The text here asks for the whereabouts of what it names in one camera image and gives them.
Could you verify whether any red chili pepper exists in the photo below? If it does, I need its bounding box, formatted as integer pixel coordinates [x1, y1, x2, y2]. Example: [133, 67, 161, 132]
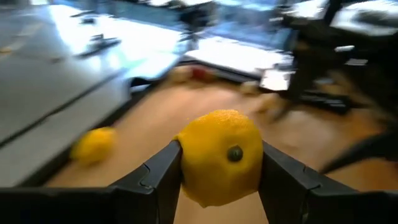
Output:
[190, 66, 216, 82]

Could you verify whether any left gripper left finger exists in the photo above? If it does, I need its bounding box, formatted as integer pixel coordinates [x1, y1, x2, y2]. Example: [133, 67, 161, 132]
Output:
[108, 139, 183, 224]

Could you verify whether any yellow lemon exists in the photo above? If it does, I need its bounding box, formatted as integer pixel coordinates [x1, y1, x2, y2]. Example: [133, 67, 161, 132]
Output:
[172, 108, 265, 208]
[70, 126, 118, 166]

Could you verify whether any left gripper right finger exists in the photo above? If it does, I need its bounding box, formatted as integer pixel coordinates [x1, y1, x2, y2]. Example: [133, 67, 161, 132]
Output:
[259, 141, 359, 224]

